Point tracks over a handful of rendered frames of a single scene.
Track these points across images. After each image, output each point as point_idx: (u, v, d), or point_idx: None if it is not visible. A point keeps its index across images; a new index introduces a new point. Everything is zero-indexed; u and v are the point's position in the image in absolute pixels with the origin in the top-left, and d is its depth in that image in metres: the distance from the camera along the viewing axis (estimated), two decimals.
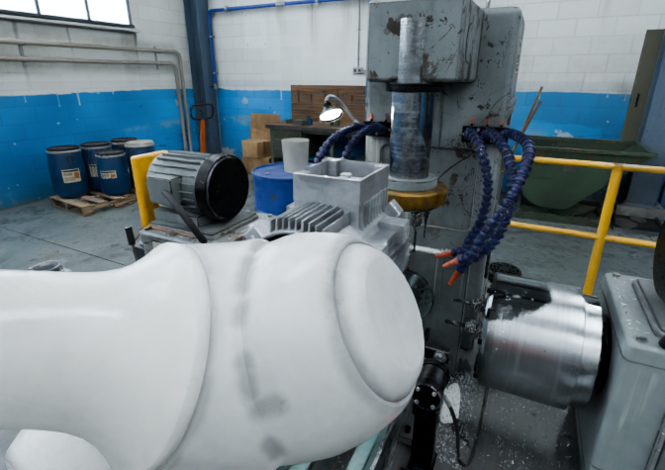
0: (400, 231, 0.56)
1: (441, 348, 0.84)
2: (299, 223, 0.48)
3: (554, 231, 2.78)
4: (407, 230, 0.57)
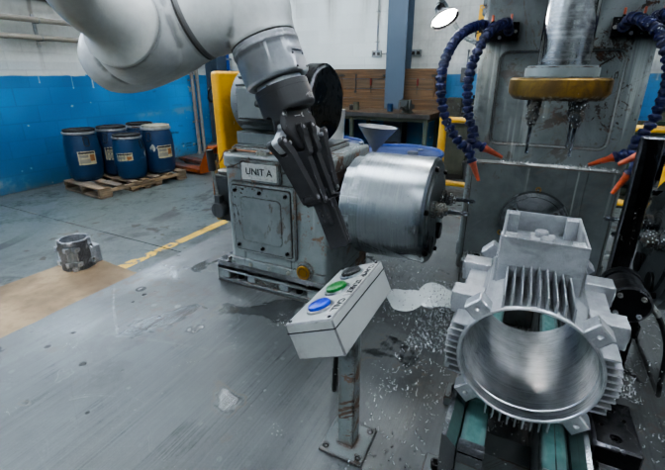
0: (610, 293, 0.53)
1: None
2: (540, 299, 0.45)
3: None
4: None
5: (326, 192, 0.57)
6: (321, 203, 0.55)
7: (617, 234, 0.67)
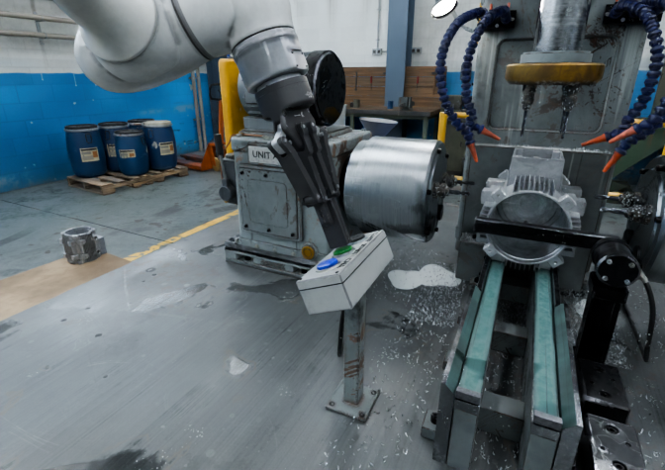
0: (578, 193, 0.87)
1: (609, 235, 0.74)
2: (534, 185, 0.79)
3: None
4: (581, 193, 0.88)
5: (326, 192, 0.57)
6: (321, 203, 0.55)
7: (559, 244, 0.77)
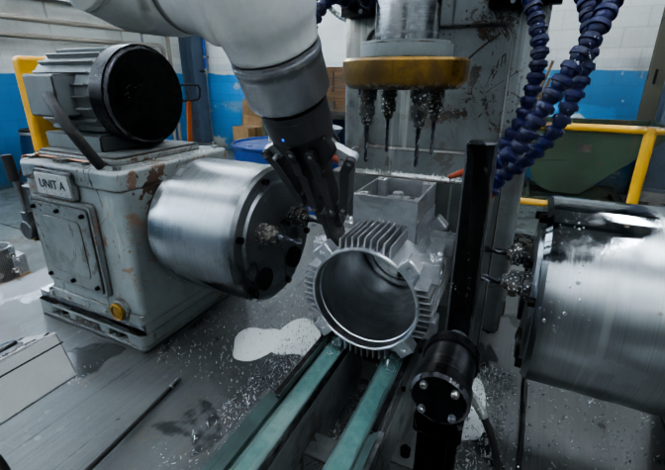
0: (450, 243, 0.62)
1: (470, 339, 0.48)
2: (367, 240, 0.54)
3: None
4: None
5: (320, 199, 0.55)
6: None
7: (450, 281, 0.46)
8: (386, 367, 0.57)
